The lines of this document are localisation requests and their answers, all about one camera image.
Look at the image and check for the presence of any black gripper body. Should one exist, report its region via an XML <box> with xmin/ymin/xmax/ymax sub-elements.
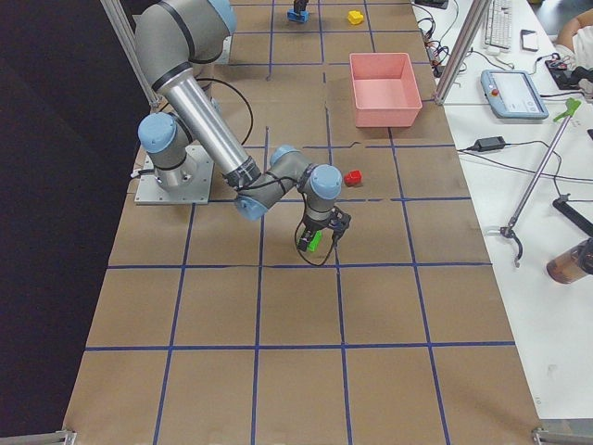
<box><xmin>303</xmin><ymin>207</ymin><xmax>351</xmax><ymax>235</ymax></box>
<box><xmin>293</xmin><ymin>0</ymin><xmax>309</xmax><ymax>13</ymax></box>

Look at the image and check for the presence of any blue toy block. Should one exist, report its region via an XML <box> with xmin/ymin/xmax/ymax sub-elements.
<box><xmin>286</xmin><ymin>9</ymin><xmax>309</xmax><ymax>23</ymax></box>

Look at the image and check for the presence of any green toy block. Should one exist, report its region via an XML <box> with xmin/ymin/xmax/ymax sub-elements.
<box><xmin>307</xmin><ymin>231</ymin><xmax>322</xmax><ymax>252</ymax></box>

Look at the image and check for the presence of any red toy block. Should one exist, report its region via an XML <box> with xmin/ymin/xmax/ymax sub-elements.
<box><xmin>344</xmin><ymin>170</ymin><xmax>362</xmax><ymax>187</ymax></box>

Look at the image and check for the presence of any yellow toy block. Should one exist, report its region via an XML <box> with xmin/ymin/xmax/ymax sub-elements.
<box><xmin>347</xmin><ymin>10</ymin><xmax>364</xmax><ymax>25</ymax></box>

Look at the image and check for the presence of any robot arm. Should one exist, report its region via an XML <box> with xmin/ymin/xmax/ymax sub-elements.
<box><xmin>135</xmin><ymin>1</ymin><xmax>350</xmax><ymax>251</ymax></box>

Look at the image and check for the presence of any pink plastic box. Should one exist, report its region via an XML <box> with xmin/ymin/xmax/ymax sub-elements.
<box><xmin>349</xmin><ymin>53</ymin><xmax>423</xmax><ymax>128</ymax></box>

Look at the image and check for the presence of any black power adapter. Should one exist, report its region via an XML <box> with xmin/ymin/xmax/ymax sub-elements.
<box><xmin>473</xmin><ymin>136</ymin><xmax>507</xmax><ymax>152</ymax></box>

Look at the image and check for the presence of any white keyboard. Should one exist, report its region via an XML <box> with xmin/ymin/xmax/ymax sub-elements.
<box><xmin>482</xmin><ymin>0</ymin><xmax>512</xmax><ymax>51</ymax></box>

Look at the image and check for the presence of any teach pendant tablet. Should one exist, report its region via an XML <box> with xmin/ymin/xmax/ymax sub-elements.
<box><xmin>480</xmin><ymin>70</ymin><xmax>549</xmax><ymax>120</ymax></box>

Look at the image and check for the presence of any long reach grabber tool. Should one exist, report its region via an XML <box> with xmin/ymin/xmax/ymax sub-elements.
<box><xmin>499</xmin><ymin>98</ymin><xmax>582</xmax><ymax>268</ymax></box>

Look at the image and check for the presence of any brown drink bottle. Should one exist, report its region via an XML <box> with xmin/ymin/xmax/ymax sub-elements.
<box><xmin>546</xmin><ymin>238</ymin><xmax>592</xmax><ymax>284</ymax></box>

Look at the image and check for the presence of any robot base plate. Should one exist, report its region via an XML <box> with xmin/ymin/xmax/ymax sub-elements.
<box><xmin>134</xmin><ymin>145</ymin><xmax>214</xmax><ymax>205</ymax></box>

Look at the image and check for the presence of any aluminium frame post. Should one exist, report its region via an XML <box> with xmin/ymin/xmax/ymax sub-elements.
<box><xmin>434</xmin><ymin>0</ymin><xmax>490</xmax><ymax>105</ymax></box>

